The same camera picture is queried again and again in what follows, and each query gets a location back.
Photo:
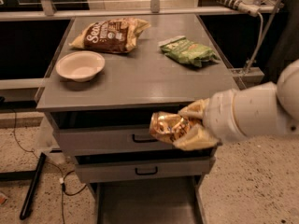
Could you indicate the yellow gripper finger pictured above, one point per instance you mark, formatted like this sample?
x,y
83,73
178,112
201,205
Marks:
x,y
194,110
198,137

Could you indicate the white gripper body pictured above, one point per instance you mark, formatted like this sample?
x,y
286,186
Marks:
x,y
219,115

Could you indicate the orange gold snack bag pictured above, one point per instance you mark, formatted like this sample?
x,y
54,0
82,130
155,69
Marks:
x,y
169,127

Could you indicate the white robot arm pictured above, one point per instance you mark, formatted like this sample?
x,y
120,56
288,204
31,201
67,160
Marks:
x,y
271,108

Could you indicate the grey middle drawer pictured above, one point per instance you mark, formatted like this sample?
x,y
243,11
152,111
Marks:
x,y
143,165

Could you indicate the grey drawer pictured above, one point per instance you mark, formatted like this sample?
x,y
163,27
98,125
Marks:
x,y
143,165
173,200
88,132

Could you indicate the grey bottom drawer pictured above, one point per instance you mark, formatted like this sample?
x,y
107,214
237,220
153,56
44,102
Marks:
x,y
173,200

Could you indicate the grey drawer cabinet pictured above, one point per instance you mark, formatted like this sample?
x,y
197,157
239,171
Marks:
x,y
142,78

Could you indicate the grey top drawer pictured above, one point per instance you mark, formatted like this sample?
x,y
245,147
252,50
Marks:
x,y
88,132

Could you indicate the green snack bag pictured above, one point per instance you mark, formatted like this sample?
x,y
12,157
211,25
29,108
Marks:
x,y
187,52

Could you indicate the brown chip bag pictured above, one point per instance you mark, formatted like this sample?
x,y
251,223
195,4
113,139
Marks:
x,y
111,36

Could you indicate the white power strip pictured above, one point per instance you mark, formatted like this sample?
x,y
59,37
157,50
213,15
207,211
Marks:
x,y
243,6

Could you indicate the white paper bowl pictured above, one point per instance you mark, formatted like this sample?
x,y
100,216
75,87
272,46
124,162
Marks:
x,y
80,66

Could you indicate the black metal floor leg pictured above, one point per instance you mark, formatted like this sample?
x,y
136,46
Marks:
x,y
26,208

